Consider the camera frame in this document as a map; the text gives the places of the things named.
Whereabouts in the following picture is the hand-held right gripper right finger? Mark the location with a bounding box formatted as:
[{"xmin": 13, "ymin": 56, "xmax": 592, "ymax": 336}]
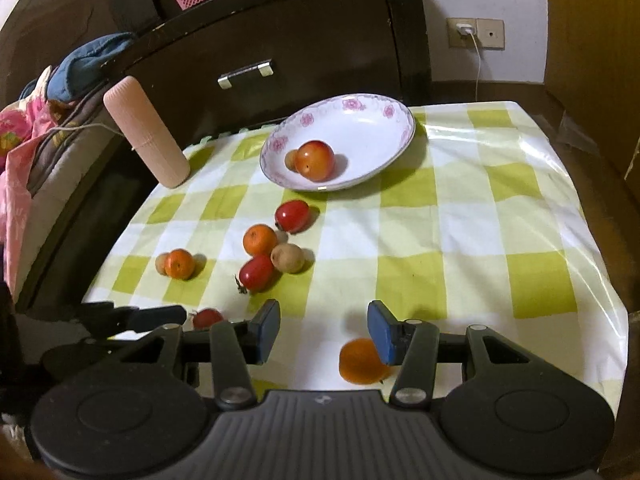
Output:
[{"xmin": 366, "ymin": 300, "xmax": 551, "ymax": 408}]

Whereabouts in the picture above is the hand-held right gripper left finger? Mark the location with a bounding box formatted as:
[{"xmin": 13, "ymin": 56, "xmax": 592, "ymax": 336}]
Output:
[{"xmin": 115, "ymin": 299, "xmax": 282, "ymax": 409}]

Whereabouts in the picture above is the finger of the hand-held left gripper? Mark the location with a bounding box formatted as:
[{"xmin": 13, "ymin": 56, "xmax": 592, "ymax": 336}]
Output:
[
  {"xmin": 80, "ymin": 302, "xmax": 190, "ymax": 337},
  {"xmin": 41, "ymin": 332, "xmax": 151, "ymax": 380}
]

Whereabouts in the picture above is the small orange mandarin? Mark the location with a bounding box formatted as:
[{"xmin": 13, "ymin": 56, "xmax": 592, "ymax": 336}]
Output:
[
  {"xmin": 339, "ymin": 338, "xmax": 393, "ymax": 386},
  {"xmin": 164, "ymin": 249, "xmax": 196, "ymax": 281},
  {"xmin": 243, "ymin": 224, "xmax": 278, "ymax": 257}
]

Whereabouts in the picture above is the red cherry tomato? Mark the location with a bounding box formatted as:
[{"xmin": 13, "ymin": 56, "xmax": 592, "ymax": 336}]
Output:
[
  {"xmin": 236, "ymin": 254, "xmax": 275, "ymax": 294},
  {"xmin": 274, "ymin": 200, "xmax": 312, "ymax": 234},
  {"xmin": 191, "ymin": 308, "xmax": 224, "ymax": 331}
]

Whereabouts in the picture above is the white floral rim plate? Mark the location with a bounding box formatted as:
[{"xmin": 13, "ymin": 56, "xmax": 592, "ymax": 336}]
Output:
[{"xmin": 259, "ymin": 93, "xmax": 417, "ymax": 192}]

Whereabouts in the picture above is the red yellow apple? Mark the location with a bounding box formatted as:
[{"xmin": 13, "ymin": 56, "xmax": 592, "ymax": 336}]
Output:
[{"xmin": 294, "ymin": 140, "xmax": 336, "ymax": 183}]

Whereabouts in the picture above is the pink printed blanket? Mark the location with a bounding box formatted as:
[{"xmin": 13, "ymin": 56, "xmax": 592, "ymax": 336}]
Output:
[{"xmin": 0, "ymin": 67, "xmax": 66, "ymax": 281}]

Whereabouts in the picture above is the pink ribbed cylinder container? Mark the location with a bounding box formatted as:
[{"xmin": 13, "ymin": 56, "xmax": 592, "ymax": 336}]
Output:
[{"xmin": 103, "ymin": 76, "xmax": 191, "ymax": 190}]

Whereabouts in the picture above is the blue cloth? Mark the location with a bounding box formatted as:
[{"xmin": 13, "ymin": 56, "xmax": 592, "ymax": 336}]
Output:
[{"xmin": 47, "ymin": 32, "xmax": 136, "ymax": 103}]

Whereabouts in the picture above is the dark wooden cabinet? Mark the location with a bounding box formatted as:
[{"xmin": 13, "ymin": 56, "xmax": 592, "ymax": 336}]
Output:
[{"xmin": 97, "ymin": 0, "xmax": 433, "ymax": 146}]

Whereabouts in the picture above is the brown headboard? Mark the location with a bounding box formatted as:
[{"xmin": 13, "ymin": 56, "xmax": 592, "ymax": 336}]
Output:
[{"xmin": 0, "ymin": 0, "xmax": 116, "ymax": 106}]

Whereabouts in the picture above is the thin white cable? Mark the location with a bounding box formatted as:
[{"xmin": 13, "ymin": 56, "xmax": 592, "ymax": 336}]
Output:
[{"xmin": 42, "ymin": 122, "xmax": 133, "ymax": 153}]

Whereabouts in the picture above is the silver drawer handle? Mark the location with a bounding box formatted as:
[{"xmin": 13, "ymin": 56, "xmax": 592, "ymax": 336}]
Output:
[{"xmin": 217, "ymin": 59, "xmax": 275, "ymax": 90}]

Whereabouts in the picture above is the white charger cable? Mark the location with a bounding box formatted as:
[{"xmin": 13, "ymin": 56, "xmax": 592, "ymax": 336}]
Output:
[{"xmin": 469, "ymin": 34, "xmax": 484, "ymax": 103}]

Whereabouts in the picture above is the beige wall socket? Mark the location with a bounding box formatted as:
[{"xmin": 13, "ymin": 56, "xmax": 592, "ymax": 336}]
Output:
[
  {"xmin": 446, "ymin": 17, "xmax": 477, "ymax": 50},
  {"xmin": 476, "ymin": 18, "xmax": 505, "ymax": 51}
]

